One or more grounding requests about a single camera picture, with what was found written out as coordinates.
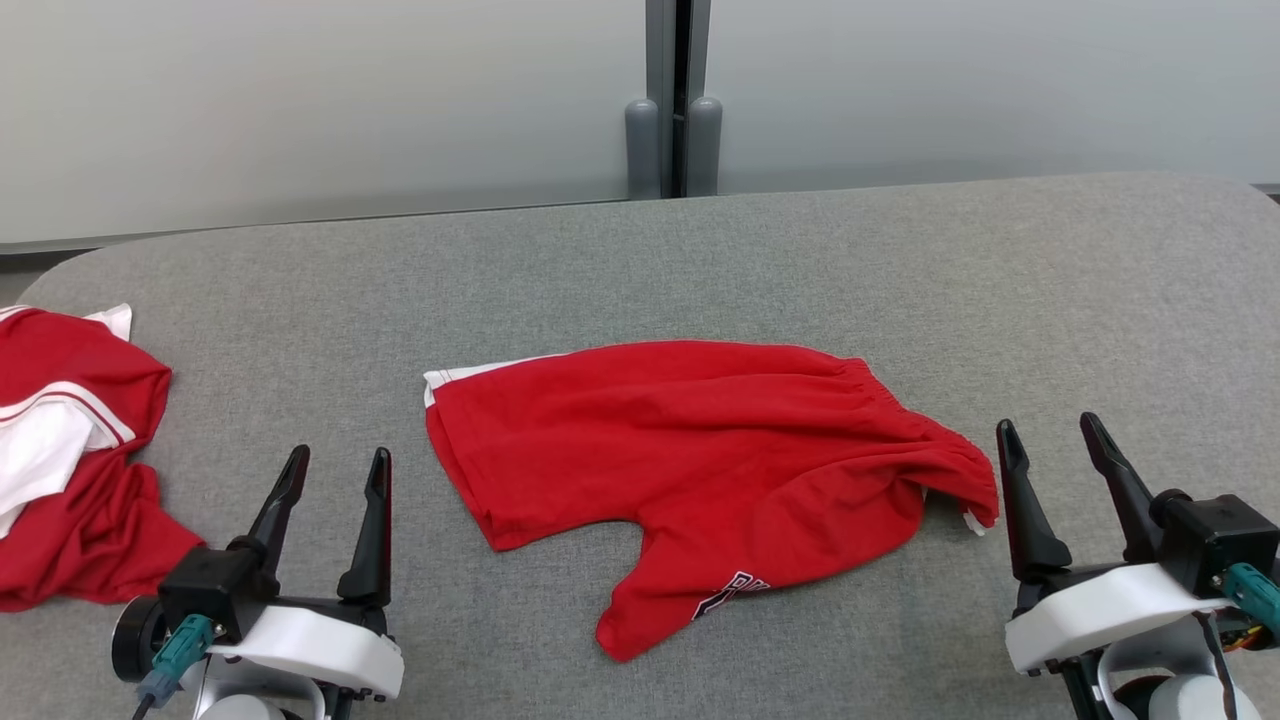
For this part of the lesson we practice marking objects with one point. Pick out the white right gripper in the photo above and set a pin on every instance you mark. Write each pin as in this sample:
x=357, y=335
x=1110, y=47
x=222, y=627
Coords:
x=1100, y=610

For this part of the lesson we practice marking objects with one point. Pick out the red shorts with white stripe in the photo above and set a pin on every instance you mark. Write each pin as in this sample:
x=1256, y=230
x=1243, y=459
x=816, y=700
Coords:
x=700, y=450

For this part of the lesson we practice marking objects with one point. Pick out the red and white jersey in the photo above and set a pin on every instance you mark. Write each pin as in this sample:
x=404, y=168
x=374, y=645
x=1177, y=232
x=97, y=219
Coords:
x=80, y=500

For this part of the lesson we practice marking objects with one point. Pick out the grey cylindrical post foot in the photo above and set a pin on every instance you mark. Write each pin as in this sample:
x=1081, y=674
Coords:
x=704, y=150
x=643, y=150

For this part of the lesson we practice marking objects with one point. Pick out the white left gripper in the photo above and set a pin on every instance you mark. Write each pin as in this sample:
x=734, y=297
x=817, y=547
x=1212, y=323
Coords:
x=320, y=650

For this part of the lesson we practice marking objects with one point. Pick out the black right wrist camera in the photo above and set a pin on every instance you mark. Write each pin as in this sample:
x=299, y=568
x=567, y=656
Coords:
x=1215, y=540

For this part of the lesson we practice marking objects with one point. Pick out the grey partition frame post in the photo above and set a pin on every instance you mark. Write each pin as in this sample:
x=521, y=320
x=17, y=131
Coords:
x=662, y=50

